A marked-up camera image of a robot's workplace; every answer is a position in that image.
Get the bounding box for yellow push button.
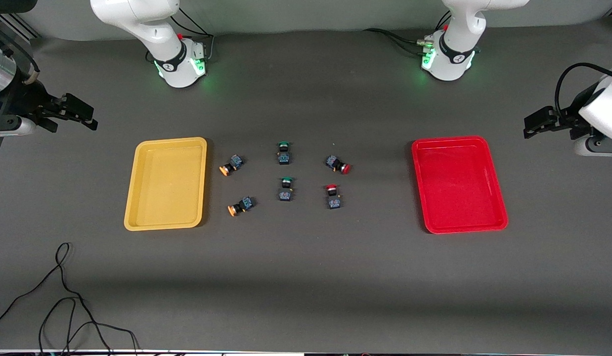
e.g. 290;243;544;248
227;196;256;217
219;154;244;177

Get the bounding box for red push button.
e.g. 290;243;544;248
325;155;351;175
325;184;342;210

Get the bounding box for red plastic tray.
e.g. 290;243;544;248
411;135;509;234

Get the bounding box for yellow plastic tray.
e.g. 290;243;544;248
124;137;208;231

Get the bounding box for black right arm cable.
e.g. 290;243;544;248
0;22;41;86

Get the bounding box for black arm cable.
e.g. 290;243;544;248
0;22;41;86
555;62;612;118

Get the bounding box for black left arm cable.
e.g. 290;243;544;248
555;62;612;118

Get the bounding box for aluminium frame profile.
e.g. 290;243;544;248
0;13;41;41

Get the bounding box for black right base cables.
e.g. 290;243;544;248
145;7;216;64

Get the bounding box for black base cables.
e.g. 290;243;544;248
363;11;453;56
145;7;216;64

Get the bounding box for black left base cables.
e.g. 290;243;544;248
363;11;453;56

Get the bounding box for loose black cable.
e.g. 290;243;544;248
0;242;139;356

